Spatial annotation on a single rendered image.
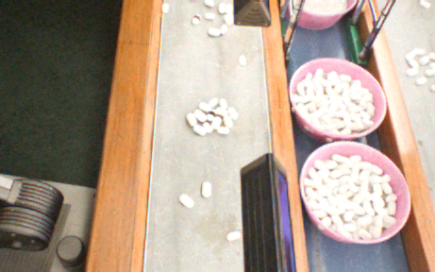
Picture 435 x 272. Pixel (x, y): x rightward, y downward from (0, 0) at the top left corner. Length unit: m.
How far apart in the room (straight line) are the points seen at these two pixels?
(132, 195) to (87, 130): 1.05
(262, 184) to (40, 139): 1.51
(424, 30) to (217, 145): 0.80
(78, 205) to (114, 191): 0.33
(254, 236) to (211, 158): 0.47
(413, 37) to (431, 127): 0.34
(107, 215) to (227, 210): 0.27
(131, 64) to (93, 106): 0.90
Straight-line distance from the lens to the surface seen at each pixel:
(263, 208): 0.73
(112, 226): 1.07
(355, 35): 1.58
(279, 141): 1.19
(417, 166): 1.28
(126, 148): 1.15
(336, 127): 1.30
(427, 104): 1.45
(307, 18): 1.55
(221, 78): 1.31
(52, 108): 2.21
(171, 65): 1.34
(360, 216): 1.19
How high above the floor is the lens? 1.75
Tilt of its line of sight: 57 degrees down
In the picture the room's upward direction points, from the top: 9 degrees clockwise
